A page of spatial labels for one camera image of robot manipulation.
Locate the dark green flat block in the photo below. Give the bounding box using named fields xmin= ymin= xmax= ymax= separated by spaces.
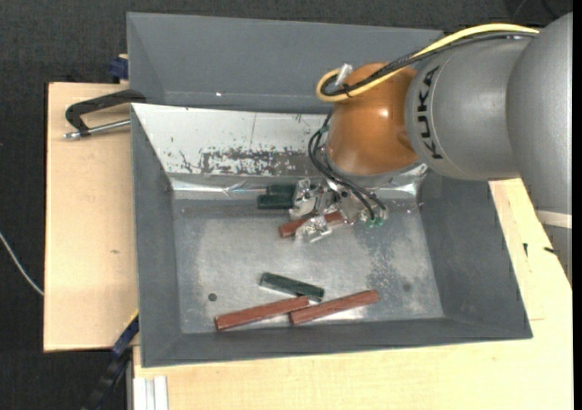
xmin=259 ymin=271 xmax=326 ymax=304
xmin=256 ymin=194 xmax=296 ymax=211

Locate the grey metal bin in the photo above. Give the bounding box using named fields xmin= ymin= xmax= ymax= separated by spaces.
xmin=125 ymin=11 xmax=534 ymax=368

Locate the red-brown block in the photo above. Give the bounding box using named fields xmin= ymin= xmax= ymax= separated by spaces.
xmin=277 ymin=211 xmax=343 ymax=239
xmin=214 ymin=295 xmax=312 ymax=333
xmin=287 ymin=288 xmax=381 ymax=327

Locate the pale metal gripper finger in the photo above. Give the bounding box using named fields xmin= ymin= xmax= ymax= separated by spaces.
xmin=289 ymin=177 xmax=322 ymax=219
xmin=294 ymin=215 xmax=335 ymax=245

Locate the pale wood board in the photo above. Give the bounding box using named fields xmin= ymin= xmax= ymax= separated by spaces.
xmin=43 ymin=81 xmax=141 ymax=353

